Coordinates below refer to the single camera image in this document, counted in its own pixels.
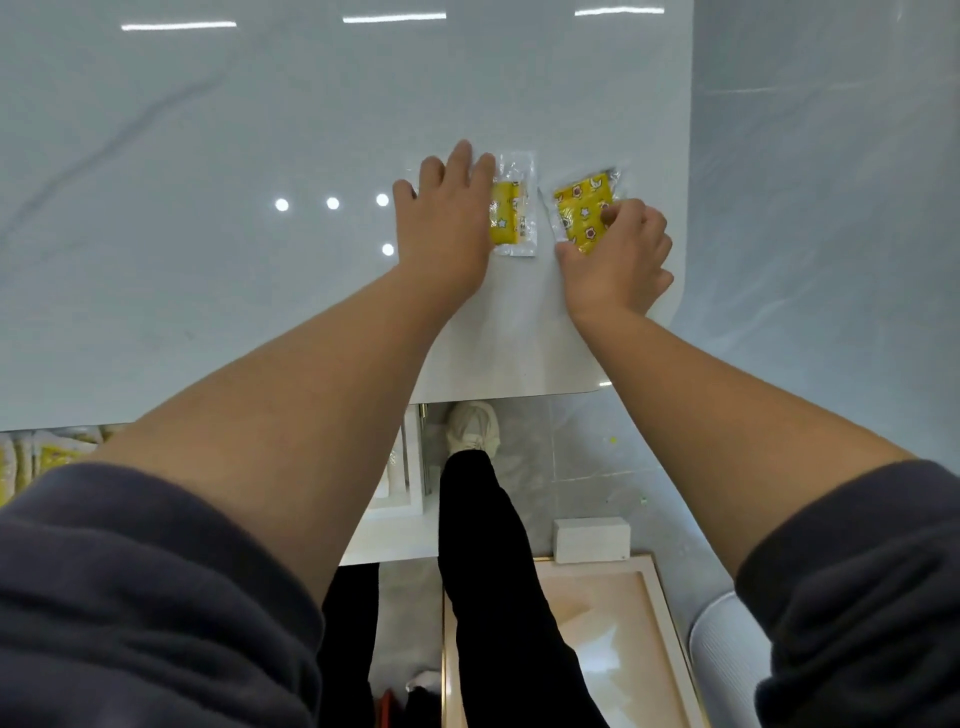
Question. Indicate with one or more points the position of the person's right thumb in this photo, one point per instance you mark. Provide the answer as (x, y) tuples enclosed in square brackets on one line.
[(568, 260)]

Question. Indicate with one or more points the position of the small red object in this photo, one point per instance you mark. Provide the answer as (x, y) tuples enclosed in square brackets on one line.
[(384, 709)]

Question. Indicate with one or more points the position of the person's right forearm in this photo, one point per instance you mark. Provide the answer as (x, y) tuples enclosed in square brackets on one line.
[(712, 420)]

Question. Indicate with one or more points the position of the person's right little finger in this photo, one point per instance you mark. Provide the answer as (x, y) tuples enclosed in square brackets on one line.
[(663, 283)]

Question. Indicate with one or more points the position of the dark grey right sleeve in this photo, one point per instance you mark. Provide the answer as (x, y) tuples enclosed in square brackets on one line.
[(862, 600)]

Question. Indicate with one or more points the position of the black left trouser leg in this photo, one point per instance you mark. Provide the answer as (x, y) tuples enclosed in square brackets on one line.
[(349, 645)]

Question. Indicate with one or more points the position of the small white box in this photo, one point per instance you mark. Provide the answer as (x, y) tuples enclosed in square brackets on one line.
[(592, 540)]

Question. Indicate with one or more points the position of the person's left forearm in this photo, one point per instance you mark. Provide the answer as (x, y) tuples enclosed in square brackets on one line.
[(300, 420)]

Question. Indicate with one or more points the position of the stack of yellow packets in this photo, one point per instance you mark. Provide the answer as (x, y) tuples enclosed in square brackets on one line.
[(45, 457)]

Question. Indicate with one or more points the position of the person's left little finger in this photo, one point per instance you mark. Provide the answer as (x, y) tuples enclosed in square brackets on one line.
[(404, 202)]

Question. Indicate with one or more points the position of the person's right middle finger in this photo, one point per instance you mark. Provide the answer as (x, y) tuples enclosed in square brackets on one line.
[(655, 220)]

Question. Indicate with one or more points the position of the white ribbed cylinder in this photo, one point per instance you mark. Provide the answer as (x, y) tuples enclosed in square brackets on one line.
[(727, 667)]

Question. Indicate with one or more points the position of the dark grey left sleeve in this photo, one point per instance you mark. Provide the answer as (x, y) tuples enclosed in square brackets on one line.
[(135, 600)]

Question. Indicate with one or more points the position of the person's left middle finger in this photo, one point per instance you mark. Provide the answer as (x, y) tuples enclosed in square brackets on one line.
[(459, 166)]

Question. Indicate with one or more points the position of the black trouser leg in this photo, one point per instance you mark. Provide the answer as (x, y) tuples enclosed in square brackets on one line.
[(502, 600), (349, 645)]

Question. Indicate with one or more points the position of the yellow packet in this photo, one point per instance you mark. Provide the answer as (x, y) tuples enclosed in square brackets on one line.
[(581, 210), (514, 217)]

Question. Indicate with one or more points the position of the white shelf unit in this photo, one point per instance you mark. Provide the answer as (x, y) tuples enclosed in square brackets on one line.
[(401, 517)]

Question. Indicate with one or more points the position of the person's left hand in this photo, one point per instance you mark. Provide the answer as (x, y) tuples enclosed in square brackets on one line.
[(442, 225)]

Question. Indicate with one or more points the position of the black right trouser leg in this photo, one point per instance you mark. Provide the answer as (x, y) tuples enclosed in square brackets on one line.
[(502, 600)]

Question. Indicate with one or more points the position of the person's right hand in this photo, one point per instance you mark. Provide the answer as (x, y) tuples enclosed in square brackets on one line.
[(615, 274)]

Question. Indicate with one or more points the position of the white sneaker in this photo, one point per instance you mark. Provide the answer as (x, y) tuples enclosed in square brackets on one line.
[(472, 427)]

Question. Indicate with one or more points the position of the dark grey sleeve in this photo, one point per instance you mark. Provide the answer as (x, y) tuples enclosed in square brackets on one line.
[(135, 600), (862, 600)]

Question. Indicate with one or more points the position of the light wooden framed board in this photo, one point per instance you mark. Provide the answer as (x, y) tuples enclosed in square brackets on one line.
[(622, 645)]

